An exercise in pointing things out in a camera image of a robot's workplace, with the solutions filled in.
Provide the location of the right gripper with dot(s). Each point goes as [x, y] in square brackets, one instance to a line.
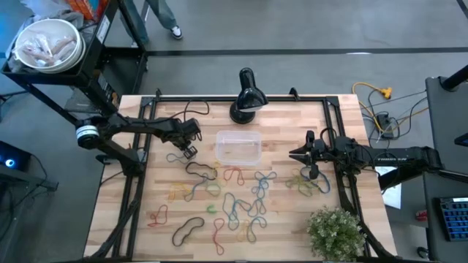
[323, 151]

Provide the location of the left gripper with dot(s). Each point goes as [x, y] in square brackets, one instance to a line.
[188, 129]

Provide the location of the pile of coloured rubber bands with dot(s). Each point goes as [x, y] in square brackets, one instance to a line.
[194, 163]
[325, 184]

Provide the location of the yellow rubber band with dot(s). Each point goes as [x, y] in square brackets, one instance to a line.
[239, 237]
[297, 174]
[179, 184]
[216, 168]

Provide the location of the green rubber band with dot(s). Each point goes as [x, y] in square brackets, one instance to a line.
[209, 209]
[214, 196]
[305, 193]
[289, 182]

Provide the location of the red rubber band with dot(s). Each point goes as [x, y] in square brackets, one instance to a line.
[215, 241]
[225, 172]
[157, 223]

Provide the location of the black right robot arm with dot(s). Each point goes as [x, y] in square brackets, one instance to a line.
[391, 155]

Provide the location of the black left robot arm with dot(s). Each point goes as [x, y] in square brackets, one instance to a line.
[146, 124]

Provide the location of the clear plastic bin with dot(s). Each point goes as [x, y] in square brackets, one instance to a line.
[237, 146]

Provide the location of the black power strip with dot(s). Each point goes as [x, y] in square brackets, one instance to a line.
[384, 122]

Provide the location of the black desk lamp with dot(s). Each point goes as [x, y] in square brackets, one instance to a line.
[248, 95]

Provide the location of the artificial potted plant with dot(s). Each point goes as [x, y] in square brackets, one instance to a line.
[334, 233]

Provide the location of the white paper sheet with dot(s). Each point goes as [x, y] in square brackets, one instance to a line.
[393, 195]

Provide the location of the black utility cart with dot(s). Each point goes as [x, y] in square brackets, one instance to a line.
[91, 73]

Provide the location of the small red object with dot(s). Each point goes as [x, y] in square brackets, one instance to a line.
[421, 215]

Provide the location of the grey side desk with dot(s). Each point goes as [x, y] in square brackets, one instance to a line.
[446, 120]

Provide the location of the person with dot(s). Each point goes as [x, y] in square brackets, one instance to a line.
[162, 14]

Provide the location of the blue-lit keyboard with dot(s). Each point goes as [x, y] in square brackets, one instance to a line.
[455, 219]

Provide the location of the black pole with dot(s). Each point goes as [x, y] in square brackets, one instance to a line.
[455, 78]

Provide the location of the blue-lit computer case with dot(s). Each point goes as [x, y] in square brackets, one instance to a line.
[14, 157]

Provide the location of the orange cardboard box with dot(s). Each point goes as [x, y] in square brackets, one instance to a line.
[87, 7]

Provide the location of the clear plastic packets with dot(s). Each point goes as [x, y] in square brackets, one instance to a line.
[44, 51]

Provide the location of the white bowl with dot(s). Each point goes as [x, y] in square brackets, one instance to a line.
[47, 26]

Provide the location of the white plastic bag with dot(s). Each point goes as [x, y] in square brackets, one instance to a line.
[44, 6]

